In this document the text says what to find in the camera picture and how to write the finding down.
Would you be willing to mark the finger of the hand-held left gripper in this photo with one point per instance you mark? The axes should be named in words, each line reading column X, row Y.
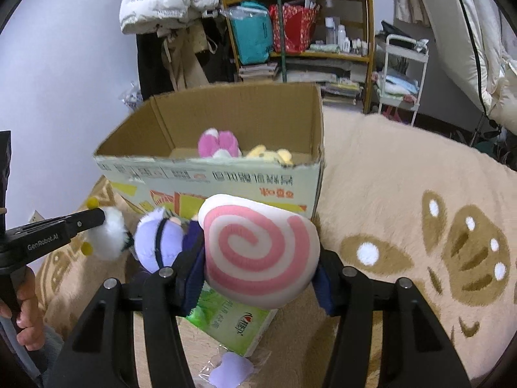
column 85, row 222

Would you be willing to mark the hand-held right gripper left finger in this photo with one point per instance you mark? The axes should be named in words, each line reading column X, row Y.
column 190, row 279

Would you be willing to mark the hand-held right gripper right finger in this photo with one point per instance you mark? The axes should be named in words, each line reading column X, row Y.
column 325, row 293

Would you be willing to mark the white fluffy plush toy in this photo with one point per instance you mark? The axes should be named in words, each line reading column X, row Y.
column 110, row 232

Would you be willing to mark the pink swirl plush cushion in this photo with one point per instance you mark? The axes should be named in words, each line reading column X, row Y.
column 258, row 248

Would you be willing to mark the cardboard box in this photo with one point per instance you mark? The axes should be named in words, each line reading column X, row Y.
column 210, row 178

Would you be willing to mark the person's left hand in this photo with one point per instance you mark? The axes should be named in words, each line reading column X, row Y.
column 30, row 319

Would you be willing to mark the purple haired plush doll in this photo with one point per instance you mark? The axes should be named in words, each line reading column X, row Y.
column 155, row 240

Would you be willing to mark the green tissue pack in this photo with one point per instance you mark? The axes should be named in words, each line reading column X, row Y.
column 230, row 323

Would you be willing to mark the purple item in plastic bag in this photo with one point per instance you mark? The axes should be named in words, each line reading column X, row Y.
column 234, row 370

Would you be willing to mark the beige printed blanket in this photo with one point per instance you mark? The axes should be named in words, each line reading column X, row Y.
column 404, row 194

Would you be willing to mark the clear plastic bag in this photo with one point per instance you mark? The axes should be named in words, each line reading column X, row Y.
column 131, row 97

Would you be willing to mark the pink plush toy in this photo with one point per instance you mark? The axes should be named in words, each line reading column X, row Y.
column 218, row 144

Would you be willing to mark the yellow plush toy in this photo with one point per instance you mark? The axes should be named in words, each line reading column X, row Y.
column 268, row 154

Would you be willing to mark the black hanging garment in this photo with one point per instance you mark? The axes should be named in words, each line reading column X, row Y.
column 151, row 68

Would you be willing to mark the beige tote bag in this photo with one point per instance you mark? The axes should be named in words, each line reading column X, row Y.
column 185, row 60

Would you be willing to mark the stack of books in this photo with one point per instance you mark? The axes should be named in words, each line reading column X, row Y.
column 258, row 72

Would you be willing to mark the white trolley cart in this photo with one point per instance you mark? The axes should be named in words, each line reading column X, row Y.
column 400, row 81

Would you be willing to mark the black light stand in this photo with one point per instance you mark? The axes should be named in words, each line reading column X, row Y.
column 482, row 129

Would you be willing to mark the wooden shelf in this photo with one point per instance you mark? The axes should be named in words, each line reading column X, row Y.
column 323, row 58

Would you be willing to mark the teal bag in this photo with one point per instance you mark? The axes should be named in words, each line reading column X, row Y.
column 252, row 34

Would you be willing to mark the white bottle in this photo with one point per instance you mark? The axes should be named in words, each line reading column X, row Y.
column 342, row 38
column 331, row 30

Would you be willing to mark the green pole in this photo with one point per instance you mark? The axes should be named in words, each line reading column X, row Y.
column 281, row 28

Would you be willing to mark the red patterned bag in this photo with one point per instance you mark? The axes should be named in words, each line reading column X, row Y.
column 293, row 28

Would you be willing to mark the white softbox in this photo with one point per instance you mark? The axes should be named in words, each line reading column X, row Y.
column 472, row 28

